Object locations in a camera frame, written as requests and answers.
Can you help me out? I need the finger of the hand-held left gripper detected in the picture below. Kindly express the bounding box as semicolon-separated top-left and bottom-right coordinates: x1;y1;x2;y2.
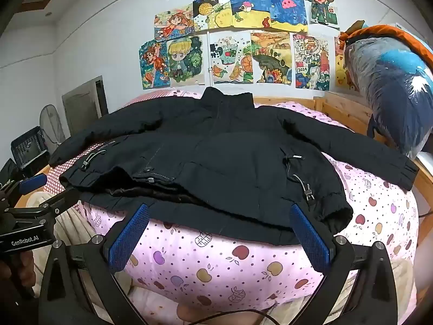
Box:
0;174;48;208
32;187;82;222

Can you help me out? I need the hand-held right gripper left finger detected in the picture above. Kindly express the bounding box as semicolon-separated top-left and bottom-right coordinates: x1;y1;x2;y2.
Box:
37;204;151;325

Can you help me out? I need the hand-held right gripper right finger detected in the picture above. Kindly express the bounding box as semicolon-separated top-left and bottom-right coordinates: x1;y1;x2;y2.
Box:
290;204;398;325

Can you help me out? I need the black jacket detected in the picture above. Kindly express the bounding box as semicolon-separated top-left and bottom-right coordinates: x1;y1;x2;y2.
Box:
49;86;420;246

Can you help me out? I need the clear plastic bag of clothes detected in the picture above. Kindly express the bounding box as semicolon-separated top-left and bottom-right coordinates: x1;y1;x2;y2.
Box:
343;24;433;160

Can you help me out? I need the person's left hand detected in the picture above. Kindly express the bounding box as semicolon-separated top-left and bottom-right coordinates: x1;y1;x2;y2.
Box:
0;251;36;300

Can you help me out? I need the beige ribbed cloth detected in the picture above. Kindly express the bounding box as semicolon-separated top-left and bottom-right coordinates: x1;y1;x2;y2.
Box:
20;191;422;325

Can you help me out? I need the black plastic crate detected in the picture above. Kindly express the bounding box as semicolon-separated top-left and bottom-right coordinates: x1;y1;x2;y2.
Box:
11;126;51;170

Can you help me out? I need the standing fan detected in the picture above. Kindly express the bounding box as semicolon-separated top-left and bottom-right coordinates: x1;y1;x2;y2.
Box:
39;104;67;154

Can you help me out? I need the grey door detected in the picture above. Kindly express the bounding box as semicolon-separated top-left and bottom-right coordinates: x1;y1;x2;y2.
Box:
62;75;109;137

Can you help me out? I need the pink apple print blanket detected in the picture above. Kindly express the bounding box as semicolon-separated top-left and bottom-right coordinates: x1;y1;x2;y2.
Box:
78;90;421;315

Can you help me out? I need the red checked pillow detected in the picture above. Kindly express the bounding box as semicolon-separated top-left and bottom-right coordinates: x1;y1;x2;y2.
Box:
44;90;190;195

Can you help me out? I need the orange-haired figure blue drawing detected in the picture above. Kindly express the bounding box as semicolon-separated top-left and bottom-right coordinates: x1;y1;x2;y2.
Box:
138;39;170;90

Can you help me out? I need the yellow drawing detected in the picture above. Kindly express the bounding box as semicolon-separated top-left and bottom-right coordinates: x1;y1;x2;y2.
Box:
334;36;356;90

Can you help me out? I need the red city drawing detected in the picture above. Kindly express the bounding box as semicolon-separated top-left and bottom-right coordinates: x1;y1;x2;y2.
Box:
292;33;331;91

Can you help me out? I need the blond figure drawing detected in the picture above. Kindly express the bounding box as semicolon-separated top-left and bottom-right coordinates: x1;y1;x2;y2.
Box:
165;34;205;87

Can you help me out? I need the dark hill landscape drawing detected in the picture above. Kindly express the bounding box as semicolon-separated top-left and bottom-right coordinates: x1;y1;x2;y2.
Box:
251;30;292;84

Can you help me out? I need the oranges and teal drawing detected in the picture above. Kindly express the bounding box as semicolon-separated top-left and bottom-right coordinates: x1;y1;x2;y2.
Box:
209;33;255;85

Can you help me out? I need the lying orange-haired girl drawing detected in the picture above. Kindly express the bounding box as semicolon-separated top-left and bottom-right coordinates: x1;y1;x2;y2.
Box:
154;4;196;40

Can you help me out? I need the orange cloth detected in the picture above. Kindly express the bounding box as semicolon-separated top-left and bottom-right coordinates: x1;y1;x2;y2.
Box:
338;20;433;62

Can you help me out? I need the pink jellyfish sea drawing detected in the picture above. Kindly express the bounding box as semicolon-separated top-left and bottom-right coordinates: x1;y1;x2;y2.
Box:
267;0;309;35

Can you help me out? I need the red-haired green-clothed figure drawing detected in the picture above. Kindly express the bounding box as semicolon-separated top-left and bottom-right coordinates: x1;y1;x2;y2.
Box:
301;0;340;30

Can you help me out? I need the blue sea fish drawing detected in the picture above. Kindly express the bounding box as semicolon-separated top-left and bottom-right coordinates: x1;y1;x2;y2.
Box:
228;0;272;28

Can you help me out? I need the black cable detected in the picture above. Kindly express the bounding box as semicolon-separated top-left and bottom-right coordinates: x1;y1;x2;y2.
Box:
169;309;282;325

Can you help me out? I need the wooden bed frame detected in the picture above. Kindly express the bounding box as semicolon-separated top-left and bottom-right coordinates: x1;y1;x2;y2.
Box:
15;95;430;210

